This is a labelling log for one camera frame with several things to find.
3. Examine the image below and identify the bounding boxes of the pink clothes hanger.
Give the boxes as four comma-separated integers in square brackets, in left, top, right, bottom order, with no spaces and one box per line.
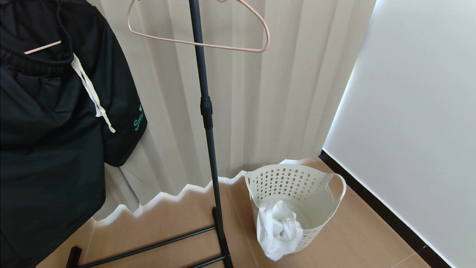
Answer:
[24,40,62,55]
[127,0,270,53]

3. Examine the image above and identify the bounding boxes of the black clothes rack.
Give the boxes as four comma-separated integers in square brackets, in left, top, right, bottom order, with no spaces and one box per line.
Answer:
[66,0,235,268]

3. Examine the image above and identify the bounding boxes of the white garment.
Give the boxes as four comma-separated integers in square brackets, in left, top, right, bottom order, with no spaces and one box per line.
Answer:
[256,200,304,262]

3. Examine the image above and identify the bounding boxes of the beige curtain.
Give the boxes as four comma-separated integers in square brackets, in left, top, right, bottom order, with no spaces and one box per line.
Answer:
[85,0,377,223]

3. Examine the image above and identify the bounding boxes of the white laundry basket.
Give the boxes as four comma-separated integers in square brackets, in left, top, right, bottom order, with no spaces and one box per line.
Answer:
[244,164,347,254]

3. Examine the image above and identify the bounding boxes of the black shorts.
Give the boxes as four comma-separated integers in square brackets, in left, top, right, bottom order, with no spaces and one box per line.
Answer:
[0,0,148,268]

